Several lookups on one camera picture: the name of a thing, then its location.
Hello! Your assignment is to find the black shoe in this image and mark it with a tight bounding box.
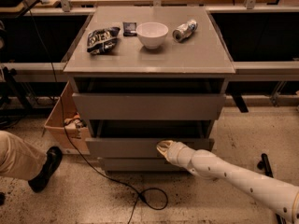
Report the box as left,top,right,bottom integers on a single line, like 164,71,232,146
28,147,63,193
0,192,6,206

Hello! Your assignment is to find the grey top drawer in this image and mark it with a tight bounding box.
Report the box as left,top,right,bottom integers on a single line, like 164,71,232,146
73,93,225,120

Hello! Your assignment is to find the black metal stand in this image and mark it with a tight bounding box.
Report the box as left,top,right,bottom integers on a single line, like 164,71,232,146
257,153,286,224

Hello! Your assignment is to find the white ceramic bowl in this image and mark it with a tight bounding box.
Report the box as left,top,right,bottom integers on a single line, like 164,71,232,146
136,22,168,49

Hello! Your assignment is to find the dark chip bag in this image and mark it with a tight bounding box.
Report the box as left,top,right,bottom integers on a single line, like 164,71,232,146
87,27,120,55

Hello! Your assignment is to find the grey drawer cabinet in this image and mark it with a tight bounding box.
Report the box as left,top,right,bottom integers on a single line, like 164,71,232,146
63,6,236,173

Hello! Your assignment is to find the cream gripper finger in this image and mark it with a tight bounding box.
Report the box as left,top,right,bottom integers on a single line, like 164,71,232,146
156,140,173,158

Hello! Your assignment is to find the beige trouser leg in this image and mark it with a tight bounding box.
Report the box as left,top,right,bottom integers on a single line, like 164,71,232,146
0,131,47,181

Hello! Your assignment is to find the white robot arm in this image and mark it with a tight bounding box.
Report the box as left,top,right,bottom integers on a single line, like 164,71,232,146
157,140,299,224

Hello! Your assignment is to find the silver soda can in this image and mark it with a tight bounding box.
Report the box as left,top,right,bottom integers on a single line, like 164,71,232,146
172,19,198,42

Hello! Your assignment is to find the grey bottom drawer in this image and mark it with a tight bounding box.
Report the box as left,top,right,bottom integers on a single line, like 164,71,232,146
97,158,182,172

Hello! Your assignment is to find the small dark blue packet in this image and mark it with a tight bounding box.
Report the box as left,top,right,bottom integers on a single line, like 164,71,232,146
123,22,137,36

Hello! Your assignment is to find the cardboard box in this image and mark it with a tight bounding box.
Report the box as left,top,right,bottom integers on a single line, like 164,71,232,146
45,82,91,155

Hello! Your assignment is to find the black power cable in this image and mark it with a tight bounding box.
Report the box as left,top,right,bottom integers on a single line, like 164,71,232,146
12,0,169,224

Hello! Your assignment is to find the grey drawer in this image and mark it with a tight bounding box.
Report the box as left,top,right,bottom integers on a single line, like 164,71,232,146
86,120,214,159
73,93,225,120
97,158,182,172

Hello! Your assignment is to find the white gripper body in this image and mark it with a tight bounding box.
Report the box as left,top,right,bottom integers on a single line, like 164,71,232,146
167,142,195,171

